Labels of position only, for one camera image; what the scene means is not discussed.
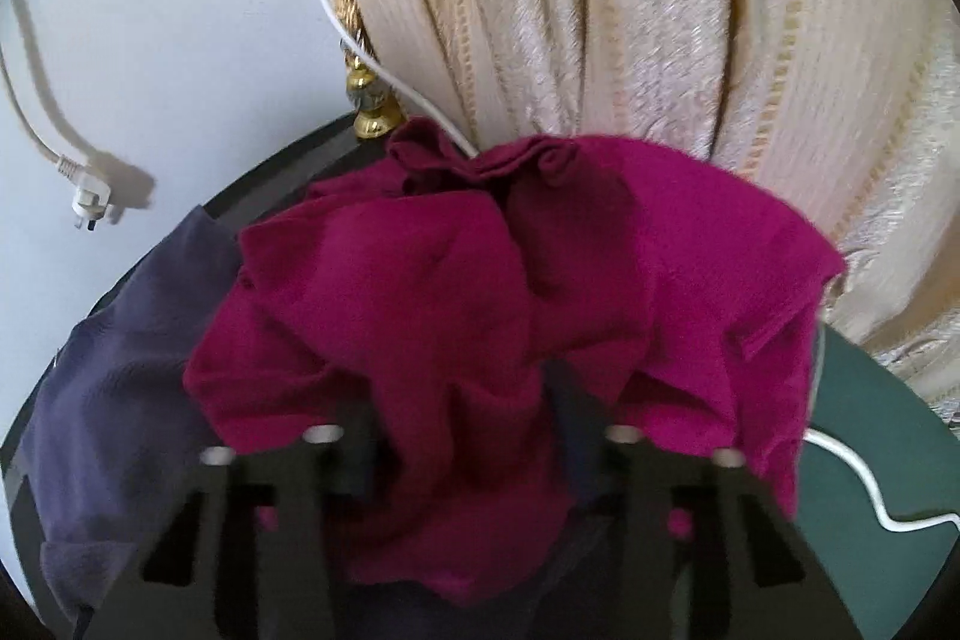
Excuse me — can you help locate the white power cable with plug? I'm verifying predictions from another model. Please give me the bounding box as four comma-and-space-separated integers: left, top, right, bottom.
0, 0, 125, 233

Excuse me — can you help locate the white cable on table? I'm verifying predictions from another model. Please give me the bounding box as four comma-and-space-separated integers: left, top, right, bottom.
288, 0, 960, 534

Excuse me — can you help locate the purple grey garment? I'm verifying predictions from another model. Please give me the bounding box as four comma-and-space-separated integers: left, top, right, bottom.
21, 208, 241, 617

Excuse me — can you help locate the magenta knit sweater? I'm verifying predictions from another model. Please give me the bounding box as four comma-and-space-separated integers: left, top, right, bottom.
184, 120, 844, 606

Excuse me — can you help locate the gold curtain tieback tassel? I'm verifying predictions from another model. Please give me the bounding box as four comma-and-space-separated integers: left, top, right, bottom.
334, 0, 407, 140

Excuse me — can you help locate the beige patterned curtain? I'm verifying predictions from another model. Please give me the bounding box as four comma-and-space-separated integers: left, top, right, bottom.
342, 0, 958, 424

